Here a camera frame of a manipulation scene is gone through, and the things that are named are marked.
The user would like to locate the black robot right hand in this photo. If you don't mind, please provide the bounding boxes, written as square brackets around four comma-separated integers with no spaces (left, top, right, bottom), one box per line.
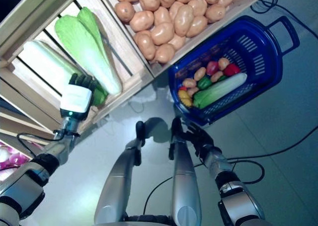
[187,123,215,159]

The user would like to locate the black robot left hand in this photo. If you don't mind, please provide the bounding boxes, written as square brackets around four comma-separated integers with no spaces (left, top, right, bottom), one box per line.
[68,73,102,92]

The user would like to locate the blue plastic shopping basket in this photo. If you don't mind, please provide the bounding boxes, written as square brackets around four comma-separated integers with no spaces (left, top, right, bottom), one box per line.
[167,15,301,127]

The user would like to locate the wooden slatted crate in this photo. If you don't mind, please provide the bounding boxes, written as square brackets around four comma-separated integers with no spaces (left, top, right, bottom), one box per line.
[91,0,264,79]
[0,0,156,137]

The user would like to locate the black object at left edge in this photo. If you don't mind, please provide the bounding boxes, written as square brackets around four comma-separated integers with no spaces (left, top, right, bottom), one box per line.
[168,117,202,226]

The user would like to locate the green toy bell pepper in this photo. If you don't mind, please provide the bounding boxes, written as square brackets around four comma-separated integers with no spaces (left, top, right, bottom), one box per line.
[197,76,212,89]

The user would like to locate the red toy apple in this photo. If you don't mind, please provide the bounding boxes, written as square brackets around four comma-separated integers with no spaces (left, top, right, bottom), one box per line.
[206,61,220,75]

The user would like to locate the red toy bell pepper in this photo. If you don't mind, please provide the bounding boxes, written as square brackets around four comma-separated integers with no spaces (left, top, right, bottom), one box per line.
[223,63,241,77]

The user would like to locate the wooden display shelf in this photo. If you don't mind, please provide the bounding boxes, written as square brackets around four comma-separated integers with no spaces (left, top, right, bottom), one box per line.
[0,0,90,162]

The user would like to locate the silver robot left leg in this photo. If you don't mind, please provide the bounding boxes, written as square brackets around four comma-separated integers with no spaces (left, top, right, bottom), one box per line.
[93,121,147,226]

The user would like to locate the dark robot waist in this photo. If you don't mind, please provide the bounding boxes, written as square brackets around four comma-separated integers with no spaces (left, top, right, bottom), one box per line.
[116,212,179,226]

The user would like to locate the purple white toy onion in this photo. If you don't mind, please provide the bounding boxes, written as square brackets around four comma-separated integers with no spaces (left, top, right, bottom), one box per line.
[0,161,15,171]
[0,146,10,163]
[8,151,32,165]

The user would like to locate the wooden onion crate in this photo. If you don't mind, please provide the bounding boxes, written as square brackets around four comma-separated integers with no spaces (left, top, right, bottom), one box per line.
[0,134,35,184]

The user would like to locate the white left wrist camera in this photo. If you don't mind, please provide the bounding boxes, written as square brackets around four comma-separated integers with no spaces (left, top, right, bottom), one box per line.
[60,83,93,119]

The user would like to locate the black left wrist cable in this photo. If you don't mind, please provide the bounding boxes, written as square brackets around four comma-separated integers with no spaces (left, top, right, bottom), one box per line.
[16,129,81,159]

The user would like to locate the long black floor cable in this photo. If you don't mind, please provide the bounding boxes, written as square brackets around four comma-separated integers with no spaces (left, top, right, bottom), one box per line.
[227,128,318,162]

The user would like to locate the black basket pull handle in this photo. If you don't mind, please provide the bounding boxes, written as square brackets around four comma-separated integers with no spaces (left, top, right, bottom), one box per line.
[265,15,301,55]

